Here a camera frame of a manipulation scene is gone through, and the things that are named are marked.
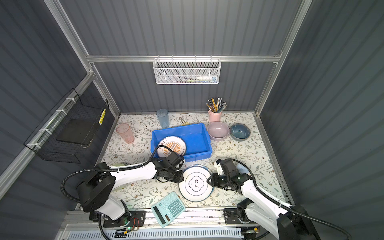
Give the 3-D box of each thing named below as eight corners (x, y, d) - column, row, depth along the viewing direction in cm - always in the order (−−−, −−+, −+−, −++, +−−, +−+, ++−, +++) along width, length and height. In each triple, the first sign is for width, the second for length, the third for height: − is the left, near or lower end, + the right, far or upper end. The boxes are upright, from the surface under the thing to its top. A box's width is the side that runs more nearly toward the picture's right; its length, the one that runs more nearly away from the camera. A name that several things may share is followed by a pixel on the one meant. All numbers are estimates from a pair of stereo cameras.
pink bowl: (202, 137, 107) (202, 132, 102) (213, 123, 115) (214, 118, 111) (220, 147, 102) (221, 142, 97) (230, 132, 110) (232, 127, 105)
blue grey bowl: (231, 142, 104) (232, 137, 99) (228, 128, 112) (230, 123, 107) (249, 142, 104) (252, 137, 99) (245, 128, 112) (248, 123, 107)
